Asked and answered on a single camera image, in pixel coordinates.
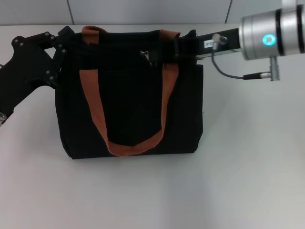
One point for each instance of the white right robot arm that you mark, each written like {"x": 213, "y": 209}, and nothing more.
{"x": 267, "y": 28}

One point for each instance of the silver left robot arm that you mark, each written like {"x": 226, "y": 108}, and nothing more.
{"x": 2, "y": 118}

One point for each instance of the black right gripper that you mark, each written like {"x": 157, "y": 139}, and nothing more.
{"x": 224, "y": 43}

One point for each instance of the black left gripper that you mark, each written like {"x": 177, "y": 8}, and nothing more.
{"x": 19, "y": 71}

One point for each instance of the silver zipper pull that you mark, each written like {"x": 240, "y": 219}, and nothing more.
{"x": 145, "y": 56}

